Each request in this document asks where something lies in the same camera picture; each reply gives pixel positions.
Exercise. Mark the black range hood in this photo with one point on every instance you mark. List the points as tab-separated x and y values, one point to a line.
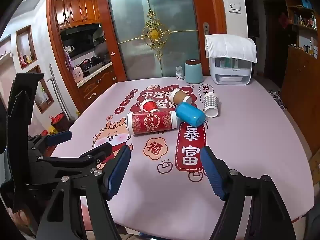
80	33

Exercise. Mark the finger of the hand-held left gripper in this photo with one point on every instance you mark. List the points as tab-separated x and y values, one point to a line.
100	151
58	137

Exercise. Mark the frosted glass door gold ornament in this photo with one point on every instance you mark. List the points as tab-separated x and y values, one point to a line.
140	12

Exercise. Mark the tall red patterned cup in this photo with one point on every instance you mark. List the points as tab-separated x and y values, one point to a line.
152	122

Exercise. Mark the wooden sideboard cabinet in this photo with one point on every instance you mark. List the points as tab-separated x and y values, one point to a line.
300	87

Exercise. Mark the small red paper cup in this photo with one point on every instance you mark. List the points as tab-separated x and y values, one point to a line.
149	105

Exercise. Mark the brown paper cup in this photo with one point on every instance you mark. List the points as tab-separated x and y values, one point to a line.
178	97

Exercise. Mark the patterned cloth on floor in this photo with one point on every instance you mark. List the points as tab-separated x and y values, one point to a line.
277	98

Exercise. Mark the long metal door pull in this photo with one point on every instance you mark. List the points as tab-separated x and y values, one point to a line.
57	92

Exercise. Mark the white wall switch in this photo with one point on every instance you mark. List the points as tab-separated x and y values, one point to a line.
235	7

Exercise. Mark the blue plastic cup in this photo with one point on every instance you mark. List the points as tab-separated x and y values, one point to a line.
190	113

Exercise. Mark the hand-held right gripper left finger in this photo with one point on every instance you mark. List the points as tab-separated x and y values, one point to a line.
117	173

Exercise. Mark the small white bottle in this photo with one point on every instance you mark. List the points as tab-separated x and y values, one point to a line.
179	74

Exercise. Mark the white folded towel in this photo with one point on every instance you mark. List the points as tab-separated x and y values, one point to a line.
230	47

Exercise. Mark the teal canister with brown lid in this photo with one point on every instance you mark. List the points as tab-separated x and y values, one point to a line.
193	72

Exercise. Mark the wooden lower kitchen cabinet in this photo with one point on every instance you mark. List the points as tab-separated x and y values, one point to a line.
97	85

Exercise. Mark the white countertop appliance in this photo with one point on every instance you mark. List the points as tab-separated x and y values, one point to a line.
231	73

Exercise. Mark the checkered paper cup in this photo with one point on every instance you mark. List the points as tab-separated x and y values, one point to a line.
210	102

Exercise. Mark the black kettle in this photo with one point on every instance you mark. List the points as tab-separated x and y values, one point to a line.
85	64

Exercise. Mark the wooden wall shelf with bottles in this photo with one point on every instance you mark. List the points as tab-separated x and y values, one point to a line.
303	22

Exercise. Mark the pink rice cooker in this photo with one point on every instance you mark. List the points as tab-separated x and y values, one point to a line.
78	73

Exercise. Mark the wooden upper kitchen cabinets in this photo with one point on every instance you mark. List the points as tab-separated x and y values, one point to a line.
77	11

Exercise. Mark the wooden wall niche frame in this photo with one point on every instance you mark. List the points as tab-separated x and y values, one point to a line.
42	90
26	46

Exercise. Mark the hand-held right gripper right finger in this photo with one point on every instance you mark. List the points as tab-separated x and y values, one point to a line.
212	175

